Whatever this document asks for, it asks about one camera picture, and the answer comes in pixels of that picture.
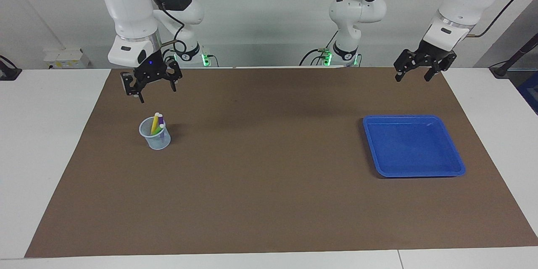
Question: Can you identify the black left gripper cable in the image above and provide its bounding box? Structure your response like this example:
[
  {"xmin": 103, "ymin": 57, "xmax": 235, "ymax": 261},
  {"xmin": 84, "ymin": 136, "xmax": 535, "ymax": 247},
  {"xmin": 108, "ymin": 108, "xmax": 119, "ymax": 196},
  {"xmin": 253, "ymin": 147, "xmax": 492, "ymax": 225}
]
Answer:
[{"xmin": 376, "ymin": 0, "xmax": 527, "ymax": 38}]

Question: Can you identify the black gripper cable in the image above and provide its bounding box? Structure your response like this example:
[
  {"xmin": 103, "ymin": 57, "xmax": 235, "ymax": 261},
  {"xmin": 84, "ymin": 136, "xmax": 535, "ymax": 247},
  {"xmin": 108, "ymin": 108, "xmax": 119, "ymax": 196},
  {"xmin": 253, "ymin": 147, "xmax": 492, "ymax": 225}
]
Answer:
[
  {"xmin": 146, "ymin": 0, "xmax": 187, "ymax": 55},
  {"xmin": 376, "ymin": 0, "xmax": 527, "ymax": 38}
]

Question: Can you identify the white power strip box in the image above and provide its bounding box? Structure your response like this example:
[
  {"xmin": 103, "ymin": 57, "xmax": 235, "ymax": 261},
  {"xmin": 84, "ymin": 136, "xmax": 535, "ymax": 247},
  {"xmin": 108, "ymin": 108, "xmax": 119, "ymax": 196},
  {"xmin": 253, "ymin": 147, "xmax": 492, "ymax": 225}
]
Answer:
[{"xmin": 43, "ymin": 48, "xmax": 91, "ymax": 69}]

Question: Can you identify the blue plastic tray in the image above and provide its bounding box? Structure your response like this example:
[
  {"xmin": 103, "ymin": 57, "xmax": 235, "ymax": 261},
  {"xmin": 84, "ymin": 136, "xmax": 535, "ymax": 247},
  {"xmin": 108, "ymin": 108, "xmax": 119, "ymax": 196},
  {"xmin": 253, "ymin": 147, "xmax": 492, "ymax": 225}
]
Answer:
[{"xmin": 362, "ymin": 114, "xmax": 466, "ymax": 178}]

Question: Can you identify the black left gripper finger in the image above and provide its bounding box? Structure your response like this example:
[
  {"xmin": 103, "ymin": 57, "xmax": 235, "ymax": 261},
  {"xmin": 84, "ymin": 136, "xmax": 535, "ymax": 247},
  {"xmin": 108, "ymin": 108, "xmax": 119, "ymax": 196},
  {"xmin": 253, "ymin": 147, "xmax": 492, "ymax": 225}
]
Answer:
[
  {"xmin": 424, "ymin": 60, "xmax": 456, "ymax": 82},
  {"xmin": 393, "ymin": 49, "xmax": 421, "ymax": 82}
]

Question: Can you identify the blue box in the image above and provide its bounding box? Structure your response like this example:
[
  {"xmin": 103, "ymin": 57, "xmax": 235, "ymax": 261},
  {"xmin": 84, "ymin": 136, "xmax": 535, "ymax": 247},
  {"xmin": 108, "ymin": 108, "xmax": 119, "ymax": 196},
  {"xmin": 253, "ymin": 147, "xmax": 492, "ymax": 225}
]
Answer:
[{"xmin": 518, "ymin": 71, "xmax": 538, "ymax": 115}]

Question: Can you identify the translucent plastic cup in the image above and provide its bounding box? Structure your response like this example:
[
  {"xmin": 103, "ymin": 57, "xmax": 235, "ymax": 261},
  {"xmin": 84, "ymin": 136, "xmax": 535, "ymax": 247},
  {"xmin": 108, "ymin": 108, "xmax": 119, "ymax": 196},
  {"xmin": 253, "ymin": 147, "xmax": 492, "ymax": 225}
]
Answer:
[{"xmin": 139, "ymin": 116, "xmax": 171, "ymax": 150}]

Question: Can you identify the black arm base cable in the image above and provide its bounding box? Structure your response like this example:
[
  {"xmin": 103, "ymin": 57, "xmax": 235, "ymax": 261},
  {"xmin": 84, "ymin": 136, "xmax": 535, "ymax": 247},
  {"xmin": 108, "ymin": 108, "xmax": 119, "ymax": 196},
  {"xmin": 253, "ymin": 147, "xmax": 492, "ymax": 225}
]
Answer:
[
  {"xmin": 299, "ymin": 29, "xmax": 339, "ymax": 66},
  {"xmin": 161, "ymin": 48, "xmax": 177, "ymax": 68}
]

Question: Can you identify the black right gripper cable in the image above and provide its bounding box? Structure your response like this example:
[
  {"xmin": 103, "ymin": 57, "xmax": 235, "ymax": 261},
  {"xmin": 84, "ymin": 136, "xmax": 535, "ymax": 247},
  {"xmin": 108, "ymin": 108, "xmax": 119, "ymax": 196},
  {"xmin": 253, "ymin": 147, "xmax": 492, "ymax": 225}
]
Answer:
[{"xmin": 146, "ymin": 0, "xmax": 187, "ymax": 55}]

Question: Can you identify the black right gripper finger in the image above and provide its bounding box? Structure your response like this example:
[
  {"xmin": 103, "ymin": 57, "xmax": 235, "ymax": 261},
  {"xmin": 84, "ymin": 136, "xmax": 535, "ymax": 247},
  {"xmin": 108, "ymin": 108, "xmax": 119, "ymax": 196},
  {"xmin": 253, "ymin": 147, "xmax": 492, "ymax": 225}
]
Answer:
[
  {"xmin": 166, "ymin": 61, "xmax": 183, "ymax": 93},
  {"xmin": 120, "ymin": 71, "xmax": 145, "ymax": 104}
]

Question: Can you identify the black pole stand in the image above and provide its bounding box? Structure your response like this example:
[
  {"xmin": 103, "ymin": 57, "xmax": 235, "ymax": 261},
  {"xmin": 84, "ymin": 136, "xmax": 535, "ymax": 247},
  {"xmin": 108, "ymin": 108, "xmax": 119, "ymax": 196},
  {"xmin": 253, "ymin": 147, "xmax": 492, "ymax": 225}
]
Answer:
[{"xmin": 490, "ymin": 34, "xmax": 538, "ymax": 78}]

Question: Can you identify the black right arm base cable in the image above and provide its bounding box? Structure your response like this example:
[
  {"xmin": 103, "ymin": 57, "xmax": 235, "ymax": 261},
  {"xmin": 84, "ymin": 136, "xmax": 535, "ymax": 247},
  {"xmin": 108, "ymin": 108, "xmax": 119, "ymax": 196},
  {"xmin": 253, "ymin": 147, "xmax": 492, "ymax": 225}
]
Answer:
[{"xmin": 161, "ymin": 48, "xmax": 177, "ymax": 68}]

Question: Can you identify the black clamp mount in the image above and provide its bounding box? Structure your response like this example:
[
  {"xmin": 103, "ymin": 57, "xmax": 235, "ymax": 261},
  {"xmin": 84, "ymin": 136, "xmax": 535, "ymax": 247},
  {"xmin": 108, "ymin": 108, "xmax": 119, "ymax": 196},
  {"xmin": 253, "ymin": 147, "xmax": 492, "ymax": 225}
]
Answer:
[{"xmin": 0, "ymin": 55, "xmax": 22, "ymax": 81}]

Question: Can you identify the brown table mat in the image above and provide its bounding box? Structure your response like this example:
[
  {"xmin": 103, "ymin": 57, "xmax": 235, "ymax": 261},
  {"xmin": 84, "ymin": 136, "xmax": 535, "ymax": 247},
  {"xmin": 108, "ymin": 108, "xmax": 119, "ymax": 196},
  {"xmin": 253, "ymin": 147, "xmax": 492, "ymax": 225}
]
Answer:
[{"xmin": 24, "ymin": 66, "xmax": 538, "ymax": 258}]

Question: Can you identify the black left arm base cable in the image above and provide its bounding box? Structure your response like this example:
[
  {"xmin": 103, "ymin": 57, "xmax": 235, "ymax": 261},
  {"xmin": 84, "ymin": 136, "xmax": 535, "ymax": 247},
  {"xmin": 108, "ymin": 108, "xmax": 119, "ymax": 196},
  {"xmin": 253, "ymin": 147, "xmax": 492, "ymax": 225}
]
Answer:
[{"xmin": 299, "ymin": 29, "xmax": 339, "ymax": 66}]

